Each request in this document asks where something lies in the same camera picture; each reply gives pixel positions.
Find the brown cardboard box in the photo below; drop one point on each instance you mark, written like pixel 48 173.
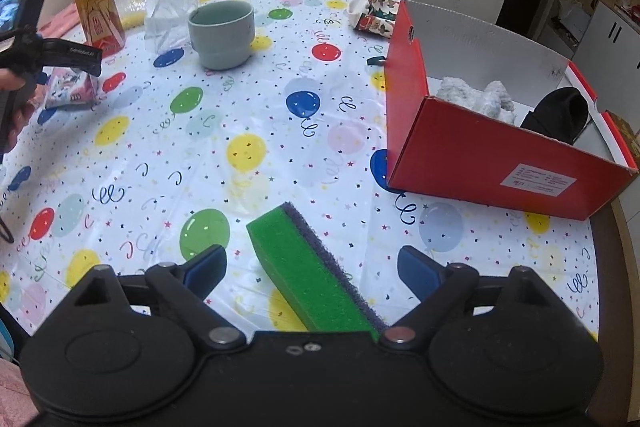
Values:
pixel 622 132

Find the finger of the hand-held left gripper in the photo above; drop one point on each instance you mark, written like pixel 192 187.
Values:
pixel 75 54

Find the balloon print tablecloth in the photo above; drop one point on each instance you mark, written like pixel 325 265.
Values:
pixel 225 117

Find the person's left hand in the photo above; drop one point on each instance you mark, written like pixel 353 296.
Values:
pixel 24 112

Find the red cardboard shoe box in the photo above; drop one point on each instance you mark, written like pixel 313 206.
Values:
pixel 500 157

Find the white shopping bag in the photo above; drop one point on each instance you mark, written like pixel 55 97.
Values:
pixel 575 14

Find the pink mesh cloth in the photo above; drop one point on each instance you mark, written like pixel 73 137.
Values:
pixel 60 22

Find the grey-green ceramic cup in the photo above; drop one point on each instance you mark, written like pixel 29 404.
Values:
pixel 222 37

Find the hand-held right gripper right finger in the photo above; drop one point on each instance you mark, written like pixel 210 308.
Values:
pixel 417 272

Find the floral printed cloth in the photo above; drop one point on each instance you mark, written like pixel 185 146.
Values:
pixel 375 19

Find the green sponge with scrub pad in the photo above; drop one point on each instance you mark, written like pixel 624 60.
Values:
pixel 295 267

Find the clear plastic bag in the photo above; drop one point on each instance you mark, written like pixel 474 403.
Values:
pixel 167 19

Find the pink clothing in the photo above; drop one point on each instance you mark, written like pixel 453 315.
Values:
pixel 12 392

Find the grey fluffy sock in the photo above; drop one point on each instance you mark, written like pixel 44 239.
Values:
pixel 480 99

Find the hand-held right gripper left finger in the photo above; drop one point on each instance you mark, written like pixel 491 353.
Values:
pixel 207 269

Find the orange juice bottle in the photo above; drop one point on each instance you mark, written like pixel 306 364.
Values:
pixel 97 14

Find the black sock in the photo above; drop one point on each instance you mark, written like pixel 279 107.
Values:
pixel 557 112

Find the small pink snack packet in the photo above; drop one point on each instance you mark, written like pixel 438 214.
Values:
pixel 70 89

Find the yellow item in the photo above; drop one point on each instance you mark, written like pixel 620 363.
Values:
pixel 134 19

